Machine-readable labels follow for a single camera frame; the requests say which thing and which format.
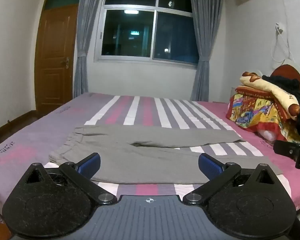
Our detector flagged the brown wooden door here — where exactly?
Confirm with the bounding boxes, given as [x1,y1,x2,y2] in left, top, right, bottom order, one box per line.
[34,0,82,113]

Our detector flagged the sliding glass window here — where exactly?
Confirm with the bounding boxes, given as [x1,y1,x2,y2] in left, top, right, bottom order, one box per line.
[95,0,200,67]

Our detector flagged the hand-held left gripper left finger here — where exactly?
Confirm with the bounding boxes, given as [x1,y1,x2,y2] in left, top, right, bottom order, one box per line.
[22,152,117,205]

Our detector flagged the cream printed blanket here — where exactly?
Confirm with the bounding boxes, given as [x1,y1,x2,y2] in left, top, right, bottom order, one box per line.
[239,71,300,115]

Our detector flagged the pink pillow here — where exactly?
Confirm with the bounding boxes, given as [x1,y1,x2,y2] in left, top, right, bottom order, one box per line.
[257,129,278,141]

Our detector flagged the red wooden headboard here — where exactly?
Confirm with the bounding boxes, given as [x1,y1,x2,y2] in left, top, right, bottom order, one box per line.
[269,64,300,94]

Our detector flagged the colourful printed blanket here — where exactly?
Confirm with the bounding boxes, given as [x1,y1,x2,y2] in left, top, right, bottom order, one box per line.
[226,85,300,142]

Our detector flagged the bed with striped sheet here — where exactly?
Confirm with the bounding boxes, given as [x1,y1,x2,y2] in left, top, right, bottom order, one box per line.
[0,91,300,224]

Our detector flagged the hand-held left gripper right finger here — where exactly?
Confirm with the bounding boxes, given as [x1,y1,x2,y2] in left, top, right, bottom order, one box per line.
[182,153,278,205]

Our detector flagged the white cable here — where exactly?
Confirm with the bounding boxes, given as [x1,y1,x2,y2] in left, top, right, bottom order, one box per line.
[271,29,295,63]

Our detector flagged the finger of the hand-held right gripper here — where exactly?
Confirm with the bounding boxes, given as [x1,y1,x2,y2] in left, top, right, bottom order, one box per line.
[273,140,300,162]

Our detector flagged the grey curtain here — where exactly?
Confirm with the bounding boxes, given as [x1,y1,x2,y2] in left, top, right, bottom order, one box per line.
[189,0,225,102]
[73,0,105,98]

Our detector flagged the grey pants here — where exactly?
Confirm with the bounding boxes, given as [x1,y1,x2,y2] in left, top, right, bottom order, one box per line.
[49,125,283,184]

